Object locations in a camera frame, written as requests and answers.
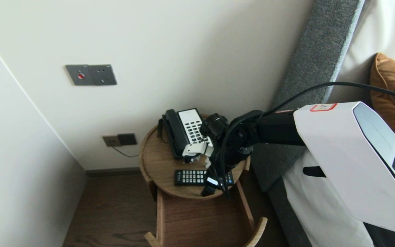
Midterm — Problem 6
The black TV remote control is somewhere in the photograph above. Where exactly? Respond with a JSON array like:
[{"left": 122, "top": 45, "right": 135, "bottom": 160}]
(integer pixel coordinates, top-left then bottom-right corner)
[{"left": 174, "top": 169, "right": 234, "bottom": 186}]

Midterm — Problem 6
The black telephone base white keypad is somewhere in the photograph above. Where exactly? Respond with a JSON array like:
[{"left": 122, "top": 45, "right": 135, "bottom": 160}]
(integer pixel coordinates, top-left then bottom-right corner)
[{"left": 161, "top": 109, "right": 215, "bottom": 160}]

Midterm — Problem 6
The black telephone handset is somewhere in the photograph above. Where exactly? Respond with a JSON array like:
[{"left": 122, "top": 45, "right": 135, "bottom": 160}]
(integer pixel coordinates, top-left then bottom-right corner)
[{"left": 164, "top": 110, "right": 193, "bottom": 157}]

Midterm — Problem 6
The white bed sheet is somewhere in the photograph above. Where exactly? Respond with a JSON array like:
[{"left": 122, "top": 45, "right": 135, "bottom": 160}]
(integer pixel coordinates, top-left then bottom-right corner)
[{"left": 283, "top": 149, "right": 373, "bottom": 247}]

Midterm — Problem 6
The brown wooden baseboard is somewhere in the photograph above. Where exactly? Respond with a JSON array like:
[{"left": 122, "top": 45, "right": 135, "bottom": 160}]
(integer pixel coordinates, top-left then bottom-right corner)
[{"left": 86, "top": 167, "right": 142, "bottom": 177}]

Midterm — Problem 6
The dark grey power socket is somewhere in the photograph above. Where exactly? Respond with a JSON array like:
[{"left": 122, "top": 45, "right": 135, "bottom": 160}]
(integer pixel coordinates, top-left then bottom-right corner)
[{"left": 117, "top": 133, "right": 137, "bottom": 146}]

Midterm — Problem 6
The grey fabric headboard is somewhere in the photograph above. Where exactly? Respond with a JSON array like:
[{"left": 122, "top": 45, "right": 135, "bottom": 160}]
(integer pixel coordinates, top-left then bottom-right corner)
[{"left": 251, "top": 0, "right": 364, "bottom": 193}]

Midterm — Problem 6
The beige upholstered headboard panel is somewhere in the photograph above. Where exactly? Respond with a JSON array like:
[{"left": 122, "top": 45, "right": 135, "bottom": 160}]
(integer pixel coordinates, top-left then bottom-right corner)
[{"left": 328, "top": 51, "right": 378, "bottom": 105}]

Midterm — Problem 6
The white pillow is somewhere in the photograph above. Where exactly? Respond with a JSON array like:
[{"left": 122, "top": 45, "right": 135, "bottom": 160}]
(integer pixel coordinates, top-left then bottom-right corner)
[{"left": 342, "top": 0, "right": 395, "bottom": 74}]

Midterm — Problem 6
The grey fabric bed frame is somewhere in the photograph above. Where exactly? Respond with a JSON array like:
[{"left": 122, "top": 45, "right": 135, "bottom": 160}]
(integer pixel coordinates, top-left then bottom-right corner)
[{"left": 267, "top": 178, "right": 313, "bottom": 247}]

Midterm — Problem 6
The thin black telephone cable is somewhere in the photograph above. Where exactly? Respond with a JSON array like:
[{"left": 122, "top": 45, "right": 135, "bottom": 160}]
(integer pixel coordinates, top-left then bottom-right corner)
[{"left": 111, "top": 146, "right": 140, "bottom": 158}]

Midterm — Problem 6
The beige wall data socket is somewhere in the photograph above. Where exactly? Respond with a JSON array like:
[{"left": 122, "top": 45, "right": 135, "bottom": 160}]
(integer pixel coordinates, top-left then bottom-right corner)
[{"left": 102, "top": 136, "right": 122, "bottom": 148}]

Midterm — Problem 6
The grey wall switch panel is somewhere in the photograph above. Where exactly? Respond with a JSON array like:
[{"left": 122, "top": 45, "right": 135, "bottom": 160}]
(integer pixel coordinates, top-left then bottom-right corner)
[{"left": 65, "top": 64, "right": 118, "bottom": 86}]

